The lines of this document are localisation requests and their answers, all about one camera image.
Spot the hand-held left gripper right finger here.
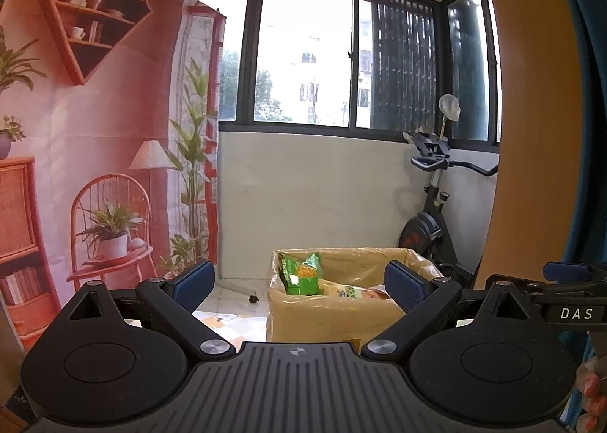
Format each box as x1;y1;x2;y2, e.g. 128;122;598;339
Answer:
360;260;530;361

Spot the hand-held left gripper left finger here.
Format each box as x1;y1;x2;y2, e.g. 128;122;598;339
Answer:
68;259;236;360

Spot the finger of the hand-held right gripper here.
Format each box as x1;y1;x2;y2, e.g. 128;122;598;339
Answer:
543;261;607;286

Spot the dark green banded snack packet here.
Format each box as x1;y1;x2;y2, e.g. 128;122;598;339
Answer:
319;278;380;301

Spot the plastic-wrapped cardboard box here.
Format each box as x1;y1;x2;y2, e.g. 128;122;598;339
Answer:
266;247;445;345

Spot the light green rice cracker packet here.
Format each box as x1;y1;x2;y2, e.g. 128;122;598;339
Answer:
277;252;324;296

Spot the person's right hand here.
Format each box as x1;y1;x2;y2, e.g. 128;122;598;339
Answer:
574;356;607;433

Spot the black exercise bike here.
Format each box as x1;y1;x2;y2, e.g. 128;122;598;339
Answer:
397;130;499;290

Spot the brown wooden panel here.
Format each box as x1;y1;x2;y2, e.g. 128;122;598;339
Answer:
474;0;590;297

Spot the blue curtain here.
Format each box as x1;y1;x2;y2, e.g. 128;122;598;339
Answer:
545;0;607;273

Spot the black-framed window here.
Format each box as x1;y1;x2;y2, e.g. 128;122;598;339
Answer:
159;0;502;152

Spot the printed wall backdrop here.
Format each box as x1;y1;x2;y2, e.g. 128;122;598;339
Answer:
0;0;228;353

